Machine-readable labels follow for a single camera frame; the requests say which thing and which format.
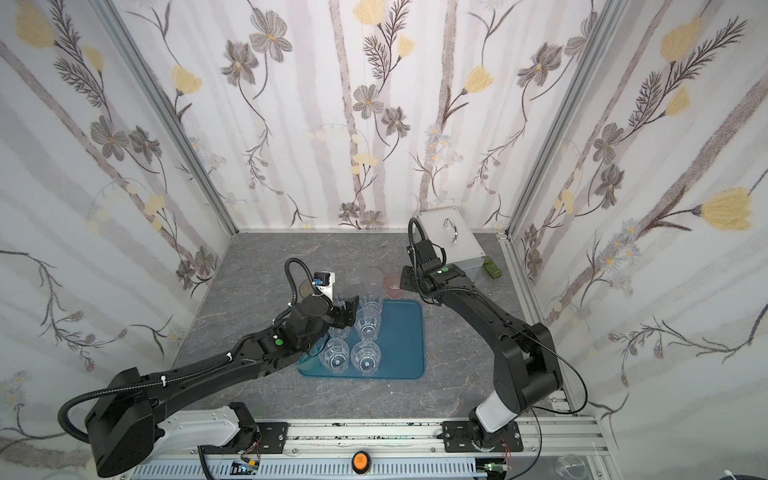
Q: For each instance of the green small object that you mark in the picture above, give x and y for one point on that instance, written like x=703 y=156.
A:
x=492 y=269

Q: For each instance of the teal plastic tray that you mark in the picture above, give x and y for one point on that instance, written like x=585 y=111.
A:
x=401 y=342

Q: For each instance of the orange emergency button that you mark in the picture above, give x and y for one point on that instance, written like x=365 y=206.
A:
x=361 y=463

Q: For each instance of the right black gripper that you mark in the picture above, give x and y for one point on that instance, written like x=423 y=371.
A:
x=411 y=279

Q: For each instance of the silver aluminium case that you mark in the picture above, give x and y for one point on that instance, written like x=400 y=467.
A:
x=447 y=228

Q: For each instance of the pink plastic cup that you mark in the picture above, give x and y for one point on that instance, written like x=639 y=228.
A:
x=392 y=285

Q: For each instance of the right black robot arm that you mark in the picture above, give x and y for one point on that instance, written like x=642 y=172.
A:
x=526 y=368

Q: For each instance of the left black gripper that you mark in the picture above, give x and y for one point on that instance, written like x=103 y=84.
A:
x=343 y=312

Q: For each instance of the aluminium mounting rail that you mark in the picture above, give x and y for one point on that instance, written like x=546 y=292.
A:
x=538 y=448

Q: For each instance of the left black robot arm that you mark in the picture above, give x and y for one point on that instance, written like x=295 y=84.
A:
x=122 y=422

